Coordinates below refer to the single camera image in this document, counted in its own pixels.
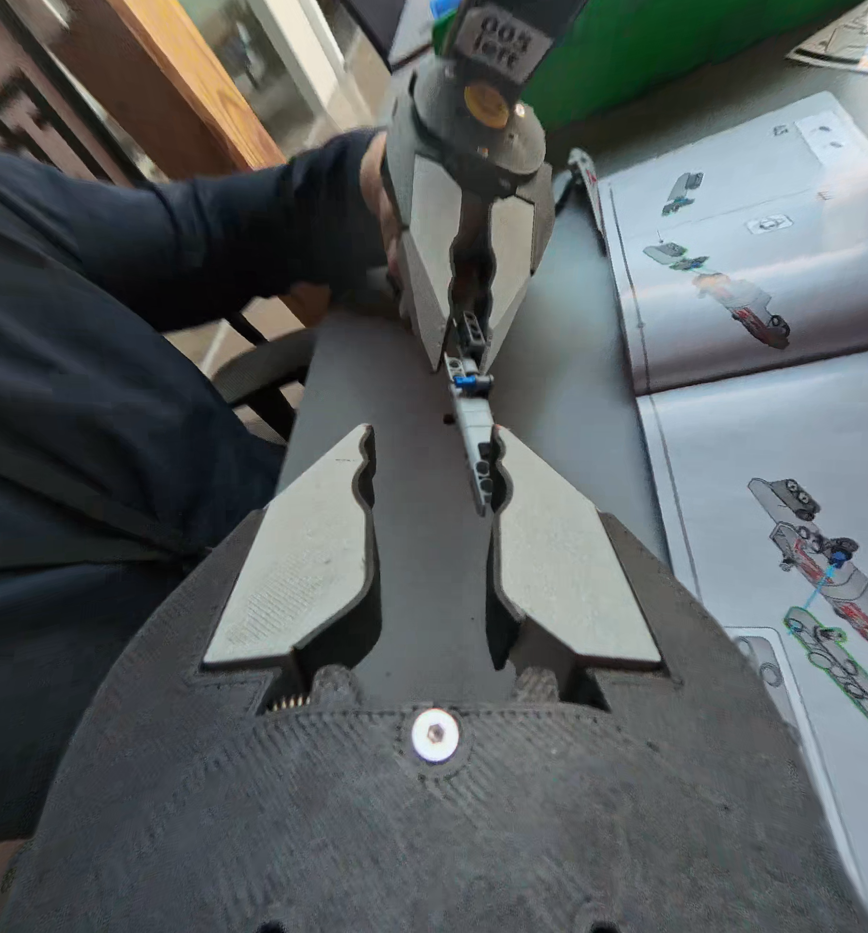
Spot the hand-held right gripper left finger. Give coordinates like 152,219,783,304
201,423,384,675

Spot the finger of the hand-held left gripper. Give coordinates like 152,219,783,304
476,169,557,371
384,155,478,373

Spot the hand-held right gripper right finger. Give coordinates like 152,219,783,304
485,425,663,672

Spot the small grey lego assembly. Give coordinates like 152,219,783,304
444,306,499,518

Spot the person's left forearm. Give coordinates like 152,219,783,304
113,130,391,332

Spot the lego instruction booklet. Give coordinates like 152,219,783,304
597,91,868,933

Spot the person's left hand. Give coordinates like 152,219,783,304
361,137,403,279

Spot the green plastic bin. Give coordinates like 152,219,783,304
434,0,865,134

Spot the black office chair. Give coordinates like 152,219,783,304
211,313,320,443

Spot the wooden cabinet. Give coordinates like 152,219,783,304
62,0,289,177

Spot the paper leaflet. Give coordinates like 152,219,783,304
787,0,868,77

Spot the dark lattice furniture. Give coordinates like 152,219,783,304
0,0,137,188

